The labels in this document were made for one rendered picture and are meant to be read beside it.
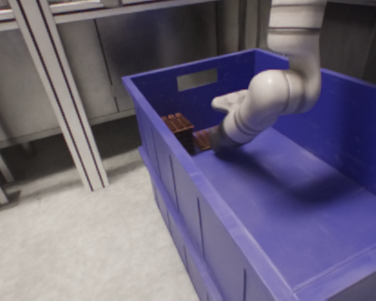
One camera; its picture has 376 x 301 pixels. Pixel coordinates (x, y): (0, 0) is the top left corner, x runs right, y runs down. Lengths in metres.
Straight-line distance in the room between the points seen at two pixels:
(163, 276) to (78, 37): 0.87
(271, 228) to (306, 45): 0.32
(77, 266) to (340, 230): 0.64
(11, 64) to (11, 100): 0.14
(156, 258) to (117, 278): 0.11
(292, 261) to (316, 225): 0.09
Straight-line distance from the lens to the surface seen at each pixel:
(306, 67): 0.44
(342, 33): 0.82
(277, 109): 0.42
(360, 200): 0.64
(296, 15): 0.41
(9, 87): 1.20
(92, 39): 1.15
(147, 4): 0.84
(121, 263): 0.80
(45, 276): 0.86
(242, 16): 1.22
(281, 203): 0.59
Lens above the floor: 0.64
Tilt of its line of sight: 32 degrees down
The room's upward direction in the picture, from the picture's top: 6 degrees counter-clockwise
